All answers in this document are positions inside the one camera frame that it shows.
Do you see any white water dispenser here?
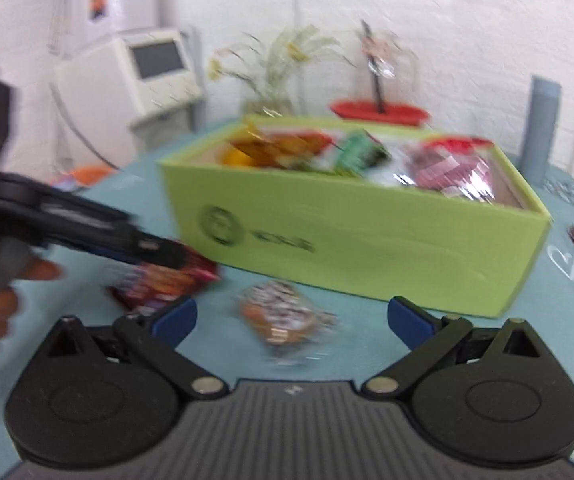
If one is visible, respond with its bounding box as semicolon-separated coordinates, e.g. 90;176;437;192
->
52;27;205;166

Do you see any red plastic basin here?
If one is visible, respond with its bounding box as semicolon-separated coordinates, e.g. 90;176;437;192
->
329;100;430;128

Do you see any orange plastic object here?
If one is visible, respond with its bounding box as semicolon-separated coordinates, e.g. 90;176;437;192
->
49;165;118;192

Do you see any red date snack packet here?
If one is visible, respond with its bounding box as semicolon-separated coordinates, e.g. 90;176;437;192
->
401;139;495;202

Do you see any red broad bean packet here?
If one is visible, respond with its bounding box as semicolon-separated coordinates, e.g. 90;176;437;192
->
287;131;340;157

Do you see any clear brown-label cookie packet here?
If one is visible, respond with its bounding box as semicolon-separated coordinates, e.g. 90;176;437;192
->
238;280;338;357

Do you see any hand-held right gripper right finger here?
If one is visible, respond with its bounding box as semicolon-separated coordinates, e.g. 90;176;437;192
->
361;296;552;401

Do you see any glass pitcher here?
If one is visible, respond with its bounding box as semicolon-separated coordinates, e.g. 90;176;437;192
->
357;20;420;111

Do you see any white wall water purifier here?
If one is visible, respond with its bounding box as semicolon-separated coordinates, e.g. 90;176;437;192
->
49;0;160;56

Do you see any green cardboard box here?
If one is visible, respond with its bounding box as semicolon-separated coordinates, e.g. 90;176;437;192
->
159;114;552;318

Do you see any small green snack packet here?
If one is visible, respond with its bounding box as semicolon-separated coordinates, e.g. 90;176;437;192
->
336;132;394;177

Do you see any yellow snack packet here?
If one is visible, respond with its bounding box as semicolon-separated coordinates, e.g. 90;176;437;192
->
222;144;258;167

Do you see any glass vase with flowers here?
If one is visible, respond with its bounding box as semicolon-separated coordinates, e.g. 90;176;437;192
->
209;25;358;117

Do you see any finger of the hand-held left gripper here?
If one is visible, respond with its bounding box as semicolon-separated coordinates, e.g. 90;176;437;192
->
127;232;188;269

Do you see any dark red snack packet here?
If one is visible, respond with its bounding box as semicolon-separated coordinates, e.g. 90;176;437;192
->
106;250;222;312

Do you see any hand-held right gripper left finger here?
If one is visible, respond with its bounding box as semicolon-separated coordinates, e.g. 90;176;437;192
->
44;296;230;401

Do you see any grey cylinder bottle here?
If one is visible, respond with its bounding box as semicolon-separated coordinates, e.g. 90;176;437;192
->
519;75;562;186

